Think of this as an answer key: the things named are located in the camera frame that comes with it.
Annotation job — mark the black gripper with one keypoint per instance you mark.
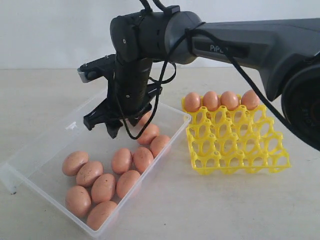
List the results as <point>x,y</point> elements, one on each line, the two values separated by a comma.
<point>128,98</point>

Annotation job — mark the brown egg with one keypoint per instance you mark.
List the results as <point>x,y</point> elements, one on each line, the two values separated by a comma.
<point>121,161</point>
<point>126,181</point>
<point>250,100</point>
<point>158,143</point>
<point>74,161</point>
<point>144,119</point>
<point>148,135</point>
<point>230,100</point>
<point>211,101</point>
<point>78,201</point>
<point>142,158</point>
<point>192,102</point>
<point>88,173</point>
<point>103,188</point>
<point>99,214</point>

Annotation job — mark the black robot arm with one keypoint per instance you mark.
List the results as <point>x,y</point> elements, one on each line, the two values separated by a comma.
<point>279,59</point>

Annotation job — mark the clear plastic storage box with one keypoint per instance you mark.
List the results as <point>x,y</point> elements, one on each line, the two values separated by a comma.
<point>39,164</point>

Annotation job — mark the yellow plastic egg tray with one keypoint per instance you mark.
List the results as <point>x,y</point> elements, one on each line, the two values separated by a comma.
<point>238,140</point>

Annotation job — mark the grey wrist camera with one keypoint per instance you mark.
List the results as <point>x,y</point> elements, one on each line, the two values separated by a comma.
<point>102,67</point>

